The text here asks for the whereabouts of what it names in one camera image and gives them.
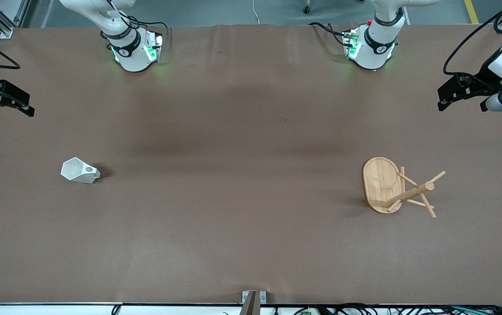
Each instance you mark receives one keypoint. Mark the aluminium frame profile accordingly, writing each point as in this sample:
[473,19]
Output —
[4,31]

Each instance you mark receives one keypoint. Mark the grey metal camera mount bracket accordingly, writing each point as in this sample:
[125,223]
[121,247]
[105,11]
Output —
[253,302]

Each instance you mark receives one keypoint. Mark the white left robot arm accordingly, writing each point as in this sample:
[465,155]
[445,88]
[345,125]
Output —
[375,43]

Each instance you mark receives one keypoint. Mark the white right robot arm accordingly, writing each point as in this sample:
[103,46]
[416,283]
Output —
[133,57]

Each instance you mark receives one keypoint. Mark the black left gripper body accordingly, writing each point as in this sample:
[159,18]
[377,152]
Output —
[482,82]

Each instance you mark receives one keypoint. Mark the wooden cup rack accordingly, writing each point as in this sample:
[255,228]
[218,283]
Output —
[380,183]

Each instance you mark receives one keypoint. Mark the white faceted cup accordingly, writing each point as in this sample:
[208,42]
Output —
[76,170]

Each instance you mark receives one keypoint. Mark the black caster wheel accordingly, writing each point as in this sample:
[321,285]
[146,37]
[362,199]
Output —
[307,8]

